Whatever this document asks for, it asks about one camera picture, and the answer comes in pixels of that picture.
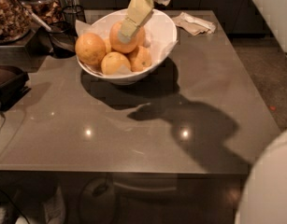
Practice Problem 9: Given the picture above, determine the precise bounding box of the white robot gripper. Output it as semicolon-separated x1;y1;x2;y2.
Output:
118;0;171;44

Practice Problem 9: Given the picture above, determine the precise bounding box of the white ceramic bowl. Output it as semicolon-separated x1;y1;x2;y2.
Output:
76;9;178;85

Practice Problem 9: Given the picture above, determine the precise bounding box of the small hidden middle orange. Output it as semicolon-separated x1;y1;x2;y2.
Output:
104;38;112;54

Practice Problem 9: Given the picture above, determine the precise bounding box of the front yellowish orange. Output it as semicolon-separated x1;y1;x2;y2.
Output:
101;51;131;75

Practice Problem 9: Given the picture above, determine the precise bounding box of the crumpled brown paper napkin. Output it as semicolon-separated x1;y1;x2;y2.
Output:
172;12;216;35

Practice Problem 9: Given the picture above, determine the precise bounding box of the large glass nut jar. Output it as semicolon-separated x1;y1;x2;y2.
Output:
0;0;31;45

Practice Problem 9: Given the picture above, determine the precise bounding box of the black device at left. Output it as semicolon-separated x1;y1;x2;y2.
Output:
0;65;29;111

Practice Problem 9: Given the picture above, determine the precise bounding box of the black wire cup holder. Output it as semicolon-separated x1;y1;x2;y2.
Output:
62;5;86;35

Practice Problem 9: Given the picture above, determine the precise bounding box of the white serving spoon handle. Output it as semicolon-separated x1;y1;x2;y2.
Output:
27;10;52;32

